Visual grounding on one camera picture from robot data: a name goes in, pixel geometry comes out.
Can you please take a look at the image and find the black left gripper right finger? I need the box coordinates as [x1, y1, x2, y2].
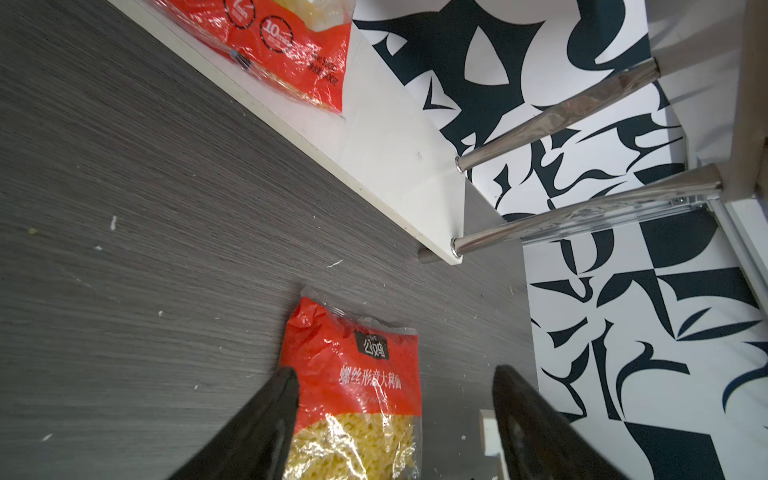
[492, 365, 626, 479]

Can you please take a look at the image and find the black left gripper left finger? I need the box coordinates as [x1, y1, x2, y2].
[171, 367, 299, 479]

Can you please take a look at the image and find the red macaroni bag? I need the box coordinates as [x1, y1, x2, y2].
[279, 289, 422, 479]
[151, 0, 356, 114]

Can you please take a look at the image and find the white two-tier shelf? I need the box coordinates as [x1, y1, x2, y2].
[117, 1, 766, 265]

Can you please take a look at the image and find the aluminium frame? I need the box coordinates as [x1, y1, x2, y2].
[708, 198, 767, 316]

